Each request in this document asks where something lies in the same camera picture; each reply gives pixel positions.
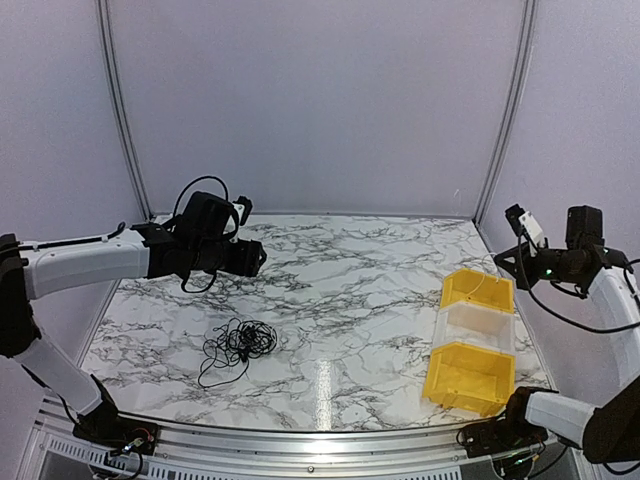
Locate aluminium front frame rail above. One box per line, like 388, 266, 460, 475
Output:
29, 397, 601, 480

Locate clear plastic storage bin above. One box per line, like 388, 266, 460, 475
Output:
432, 302, 515, 355

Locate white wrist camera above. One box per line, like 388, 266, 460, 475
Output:
225, 196, 253, 234
505, 204, 548, 254

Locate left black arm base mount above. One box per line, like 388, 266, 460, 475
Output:
73, 417, 160, 455

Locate thin white cable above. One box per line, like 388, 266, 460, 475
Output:
468, 252, 501, 301

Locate near yellow storage bin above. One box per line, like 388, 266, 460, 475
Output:
422, 342, 516, 417

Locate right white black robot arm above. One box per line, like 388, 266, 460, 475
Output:
494, 204, 639, 475

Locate far yellow storage bin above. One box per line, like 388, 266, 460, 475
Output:
440, 268, 515, 314

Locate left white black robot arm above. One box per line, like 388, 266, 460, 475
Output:
1, 191, 267, 445

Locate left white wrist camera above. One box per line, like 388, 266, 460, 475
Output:
225, 196, 253, 234

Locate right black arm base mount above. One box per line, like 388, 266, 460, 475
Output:
456, 417, 548, 458

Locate yellow storage bin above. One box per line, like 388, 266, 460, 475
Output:
422, 342, 516, 417
440, 268, 515, 314

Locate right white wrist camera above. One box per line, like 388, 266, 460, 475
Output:
505, 204, 548, 254

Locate black cable bundle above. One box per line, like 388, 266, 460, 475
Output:
197, 316, 279, 390

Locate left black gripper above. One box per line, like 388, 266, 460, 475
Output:
191, 238, 267, 277

